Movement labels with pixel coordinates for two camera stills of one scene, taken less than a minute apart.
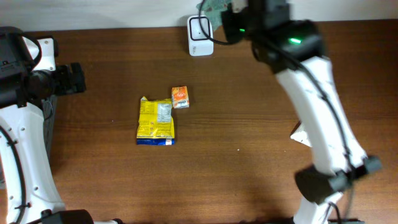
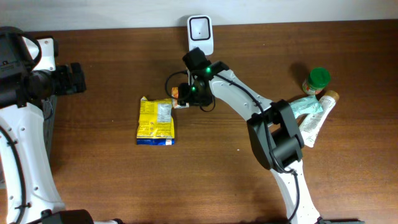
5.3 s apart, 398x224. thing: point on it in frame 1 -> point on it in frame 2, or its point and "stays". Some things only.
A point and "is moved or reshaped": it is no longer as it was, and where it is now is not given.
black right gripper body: [238, 24] -> [196, 92]
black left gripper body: [63, 83] stays
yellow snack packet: [155, 125] stays
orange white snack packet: [180, 97] stays
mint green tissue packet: [213, 10] is moved or reshaped
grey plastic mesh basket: [50, 109] stays
